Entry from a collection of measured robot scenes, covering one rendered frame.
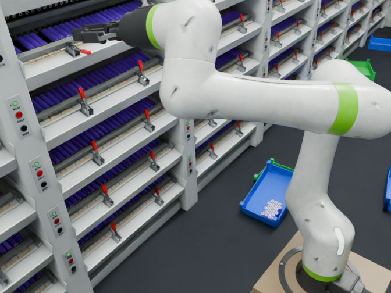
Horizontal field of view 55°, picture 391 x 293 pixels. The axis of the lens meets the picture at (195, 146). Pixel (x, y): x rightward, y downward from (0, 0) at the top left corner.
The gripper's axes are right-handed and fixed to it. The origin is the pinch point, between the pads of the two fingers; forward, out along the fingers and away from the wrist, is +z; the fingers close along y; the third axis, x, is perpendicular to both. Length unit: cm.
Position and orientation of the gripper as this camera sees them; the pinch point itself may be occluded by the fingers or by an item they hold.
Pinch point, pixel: (86, 32)
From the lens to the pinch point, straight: 102.4
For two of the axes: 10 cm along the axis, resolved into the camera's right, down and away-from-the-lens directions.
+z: -7.8, -1.4, 6.1
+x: 2.0, 8.6, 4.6
